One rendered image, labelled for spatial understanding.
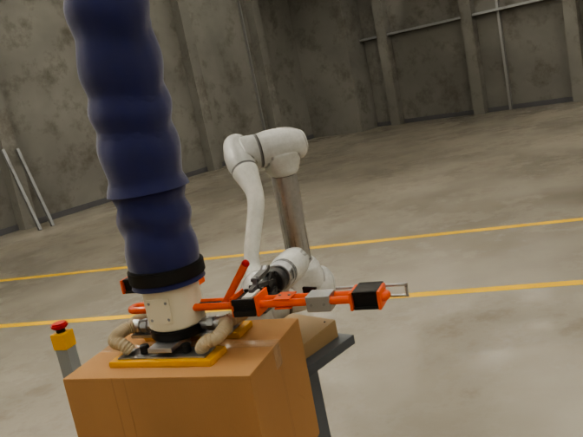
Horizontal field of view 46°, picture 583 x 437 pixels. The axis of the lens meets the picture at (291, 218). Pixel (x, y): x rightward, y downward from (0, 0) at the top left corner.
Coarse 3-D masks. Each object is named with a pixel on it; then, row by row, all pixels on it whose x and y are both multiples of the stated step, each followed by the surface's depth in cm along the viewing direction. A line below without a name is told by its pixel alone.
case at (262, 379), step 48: (288, 336) 205; (96, 384) 196; (144, 384) 190; (192, 384) 185; (240, 384) 180; (288, 384) 202; (96, 432) 200; (144, 432) 194; (192, 432) 189; (240, 432) 183; (288, 432) 198
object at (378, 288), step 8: (352, 288) 184; (360, 288) 182; (368, 288) 181; (376, 288) 180; (384, 288) 183; (352, 296) 181; (360, 296) 180; (368, 296) 180; (376, 296) 179; (352, 304) 181; (360, 304) 181; (368, 304) 180; (376, 304) 179
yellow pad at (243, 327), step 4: (240, 324) 212; (244, 324) 211; (248, 324) 212; (236, 328) 209; (240, 328) 209; (244, 328) 209; (248, 328) 211; (236, 332) 206; (240, 332) 206; (244, 332) 208; (196, 336) 211; (200, 336) 210; (228, 336) 207; (232, 336) 206; (236, 336) 206; (240, 336) 206; (148, 340) 218; (152, 340) 217
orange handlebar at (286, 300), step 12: (204, 300) 203; (216, 300) 201; (264, 300) 192; (276, 300) 189; (288, 300) 189; (300, 300) 187; (336, 300) 183; (348, 300) 182; (384, 300) 179; (132, 312) 208; (144, 312) 206
